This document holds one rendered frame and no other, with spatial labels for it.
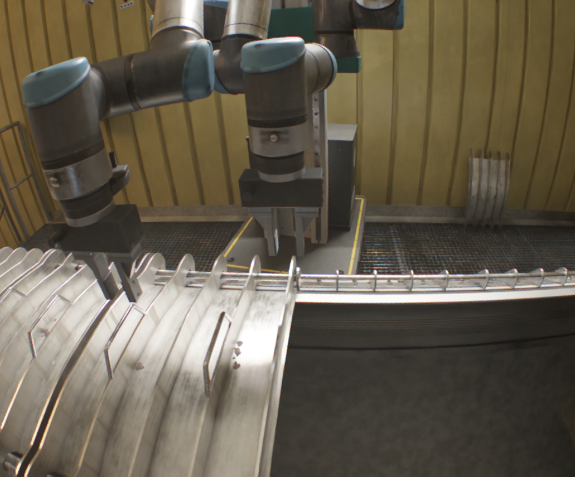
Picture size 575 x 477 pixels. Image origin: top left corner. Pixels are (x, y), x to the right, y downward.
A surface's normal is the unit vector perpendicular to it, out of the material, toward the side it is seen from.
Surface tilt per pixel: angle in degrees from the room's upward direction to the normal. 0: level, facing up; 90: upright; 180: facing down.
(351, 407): 53
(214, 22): 90
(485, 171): 67
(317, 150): 90
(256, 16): 78
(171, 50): 46
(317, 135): 90
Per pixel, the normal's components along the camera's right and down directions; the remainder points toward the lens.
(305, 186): -0.11, 0.54
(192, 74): 0.21, 0.57
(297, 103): 0.64, 0.38
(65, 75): 0.81, 0.24
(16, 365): 0.99, 0.01
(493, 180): -0.12, 0.25
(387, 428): -0.11, -0.25
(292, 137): 0.47, 0.46
